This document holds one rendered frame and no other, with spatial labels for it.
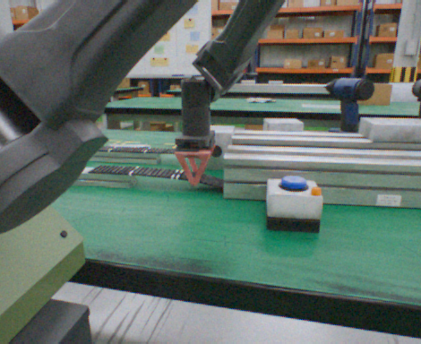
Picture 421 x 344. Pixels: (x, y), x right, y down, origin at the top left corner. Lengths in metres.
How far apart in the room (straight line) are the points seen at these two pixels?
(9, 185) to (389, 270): 0.42
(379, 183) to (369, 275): 0.24
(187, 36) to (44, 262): 3.35
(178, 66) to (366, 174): 3.15
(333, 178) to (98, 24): 0.51
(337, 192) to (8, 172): 0.54
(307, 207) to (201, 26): 3.20
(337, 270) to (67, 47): 0.38
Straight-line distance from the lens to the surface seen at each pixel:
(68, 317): 0.39
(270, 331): 1.18
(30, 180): 0.22
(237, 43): 0.53
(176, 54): 3.66
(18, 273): 0.38
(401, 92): 4.39
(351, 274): 0.45
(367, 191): 0.65
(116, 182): 0.72
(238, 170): 0.61
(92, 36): 0.21
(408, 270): 0.49
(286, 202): 0.50
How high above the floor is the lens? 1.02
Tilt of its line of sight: 17 degrees down
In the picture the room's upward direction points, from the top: straight up
